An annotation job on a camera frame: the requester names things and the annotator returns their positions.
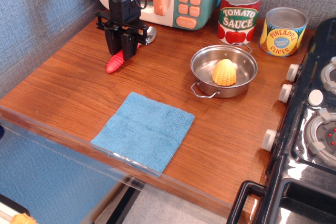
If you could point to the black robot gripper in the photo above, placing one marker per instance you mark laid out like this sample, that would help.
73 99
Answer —
123 13

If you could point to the metal spoon with red handle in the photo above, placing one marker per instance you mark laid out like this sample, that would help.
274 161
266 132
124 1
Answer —
117 60

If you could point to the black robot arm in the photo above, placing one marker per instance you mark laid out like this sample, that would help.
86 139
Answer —
122 26

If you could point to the blue cloth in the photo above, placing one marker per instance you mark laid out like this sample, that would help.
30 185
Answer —
146 132

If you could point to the small steel pot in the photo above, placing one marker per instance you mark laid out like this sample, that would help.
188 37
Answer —
203 64

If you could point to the yellow toy corn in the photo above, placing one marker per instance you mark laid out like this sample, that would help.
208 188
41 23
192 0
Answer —
224 73

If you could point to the tomato sauce can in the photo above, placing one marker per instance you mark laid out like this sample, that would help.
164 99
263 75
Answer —
237 20

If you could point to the clear acrylic barrier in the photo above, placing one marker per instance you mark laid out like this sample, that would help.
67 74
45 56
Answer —
64 179

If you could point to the pineapple slices can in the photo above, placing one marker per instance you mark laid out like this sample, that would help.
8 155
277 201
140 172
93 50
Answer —
283 31

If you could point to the white stove knob middle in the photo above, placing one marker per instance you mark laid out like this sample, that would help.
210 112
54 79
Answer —
285 93

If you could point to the white stove knob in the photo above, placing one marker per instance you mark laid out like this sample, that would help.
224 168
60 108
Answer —
269 139
285 93
292 72

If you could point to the white stove knob upper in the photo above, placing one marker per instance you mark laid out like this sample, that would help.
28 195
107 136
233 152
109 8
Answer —
292 72

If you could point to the white stove knob lower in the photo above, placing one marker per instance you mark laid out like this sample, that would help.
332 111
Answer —
269 139

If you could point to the orange object at corner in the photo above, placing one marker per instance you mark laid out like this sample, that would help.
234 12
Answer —
22 219

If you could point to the black toy stove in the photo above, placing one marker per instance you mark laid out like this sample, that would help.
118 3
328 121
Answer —
300 175

